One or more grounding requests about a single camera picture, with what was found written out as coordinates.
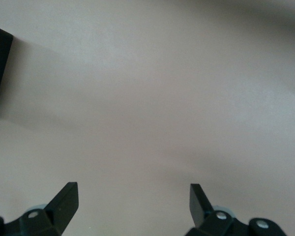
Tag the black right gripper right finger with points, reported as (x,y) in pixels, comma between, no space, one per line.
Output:
(201,211)

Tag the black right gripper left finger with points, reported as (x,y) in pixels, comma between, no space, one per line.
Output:
(59,211)

